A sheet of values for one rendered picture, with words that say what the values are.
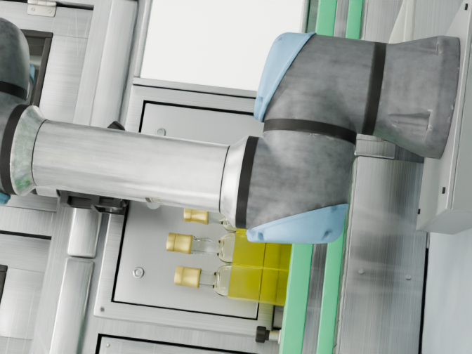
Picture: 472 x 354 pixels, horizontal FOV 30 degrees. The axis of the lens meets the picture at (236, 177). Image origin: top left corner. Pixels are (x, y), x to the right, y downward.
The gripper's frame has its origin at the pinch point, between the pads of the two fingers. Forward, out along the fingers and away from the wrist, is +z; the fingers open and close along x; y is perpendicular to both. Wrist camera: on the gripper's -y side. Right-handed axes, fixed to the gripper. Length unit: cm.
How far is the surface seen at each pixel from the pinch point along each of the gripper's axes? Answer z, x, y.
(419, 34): 37, 33, -19
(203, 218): 6.2, 1.3, 6.9
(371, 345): 36.0, 15.9, 26.3
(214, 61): 2.9, -12.8, -28.4
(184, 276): 4.4, 2.1, 17.6
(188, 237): 4.1, 1.8, 10.7
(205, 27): 0.1, -12.9, -35.7
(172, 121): -3.8, -12.9, -14.8
